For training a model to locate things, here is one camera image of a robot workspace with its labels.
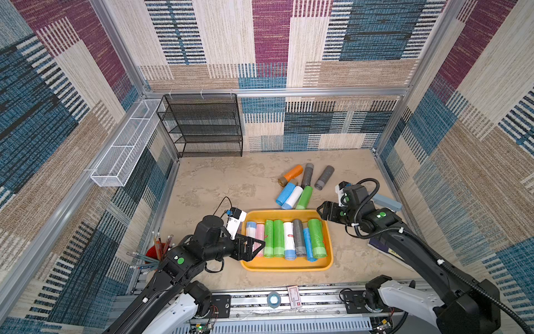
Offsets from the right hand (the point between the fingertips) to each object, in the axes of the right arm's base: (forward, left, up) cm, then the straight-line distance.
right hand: (328, 214), depth 81 cm
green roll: (+16, +6, -13) cm, 21 cm away
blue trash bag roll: (-3, +8, -10) cm, 13 cm away
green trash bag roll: (-9, +23, -10) cm, 27 cm away
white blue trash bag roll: (0, +30, -10) cm, 32 cm away
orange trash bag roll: (+31, +10, -12) cm, 34 cm away
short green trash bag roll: (-5, +19, -11) cm, 23 cm away
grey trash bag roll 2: (+27, -5, -12) cm, 30 cm away
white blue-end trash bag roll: (+14, +11, -11) cm, 21 cm away
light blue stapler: (+10, -30, -9) cm, 33 cm away
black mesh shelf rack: (+49, +56, +6) cm, 75 cm away
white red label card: (-25, +14, -13) cm, 32 cm away
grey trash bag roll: (+29, +3, -11) cm, 31 cm away
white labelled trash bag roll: (-11, +15, -10) cm, 21 cm away
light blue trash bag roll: (+17, +15, -10) cm, 25 cm away
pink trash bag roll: (-4, +27, -11) cm, 29 cm away
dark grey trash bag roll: (-1, +11, -10) cm, 15 cm away
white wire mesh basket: (+8, +75, +21) cm, 78 cm away
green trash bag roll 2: (-2, +4, -7) cm, 8 cm away
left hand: (-13, +27, +5) cm, 30 cm away
